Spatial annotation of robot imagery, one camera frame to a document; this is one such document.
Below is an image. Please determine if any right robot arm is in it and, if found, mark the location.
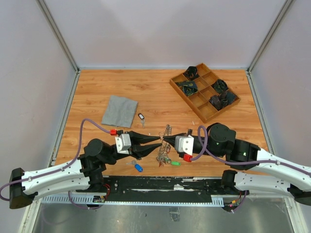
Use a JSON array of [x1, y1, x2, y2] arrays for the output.
[[163, 123, 311, 206]]

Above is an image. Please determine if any black orange rolled tie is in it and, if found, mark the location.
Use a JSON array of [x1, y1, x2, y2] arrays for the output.
[[184, 66, 199, 81]]

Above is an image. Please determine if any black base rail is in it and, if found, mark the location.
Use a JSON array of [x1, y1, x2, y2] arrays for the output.
[[41, 176, 246, 207]]

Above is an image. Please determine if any wooden compartment tray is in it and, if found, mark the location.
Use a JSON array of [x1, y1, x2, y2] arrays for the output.
[[169, 63, 241, 123]]

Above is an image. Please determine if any metal key ring disc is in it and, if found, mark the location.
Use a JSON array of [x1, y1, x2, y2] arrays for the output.
[[156, 124, 172, 167]]

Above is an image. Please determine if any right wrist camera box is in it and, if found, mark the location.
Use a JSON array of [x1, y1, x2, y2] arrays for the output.
[[174, 135, 194, 155]]

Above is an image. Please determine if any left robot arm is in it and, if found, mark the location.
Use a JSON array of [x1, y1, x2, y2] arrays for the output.
[[9, 131, 161, 209]]

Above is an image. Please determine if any black key tag with key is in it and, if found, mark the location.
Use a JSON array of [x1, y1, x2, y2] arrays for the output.
[[138, 113, 145, 128]]

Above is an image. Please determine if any blue key tag with key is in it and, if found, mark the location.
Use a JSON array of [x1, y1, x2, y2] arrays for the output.
[[126, 160, 143, 172]]

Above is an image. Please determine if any dark green patterned tie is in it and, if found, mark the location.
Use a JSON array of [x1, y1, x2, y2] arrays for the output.
[[175, 81, 198, 97]]

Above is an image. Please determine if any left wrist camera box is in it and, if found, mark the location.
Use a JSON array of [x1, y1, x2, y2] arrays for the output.
[[115, 133, 132, 155]]

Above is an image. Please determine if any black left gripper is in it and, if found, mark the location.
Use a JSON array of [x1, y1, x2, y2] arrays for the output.
[[104, 131, 163, 164]]

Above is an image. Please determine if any dark green floral tie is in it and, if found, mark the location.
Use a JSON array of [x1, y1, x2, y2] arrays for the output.
[[212, 79, 228, 94]]

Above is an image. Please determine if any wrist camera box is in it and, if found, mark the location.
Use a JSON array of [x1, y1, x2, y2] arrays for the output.
[[174, 135, 194, 155], [115, 133, 132, 155]]

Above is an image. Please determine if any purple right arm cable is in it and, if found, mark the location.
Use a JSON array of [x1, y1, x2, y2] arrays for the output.
[[190, 125, 311, 173]]

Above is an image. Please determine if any green key tag with key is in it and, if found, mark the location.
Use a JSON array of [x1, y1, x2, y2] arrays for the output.
[[165, 158, 181, 166]]

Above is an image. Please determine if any grey folded cloth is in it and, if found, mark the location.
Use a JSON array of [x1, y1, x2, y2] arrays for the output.
[[101, 95, 138, 128]]

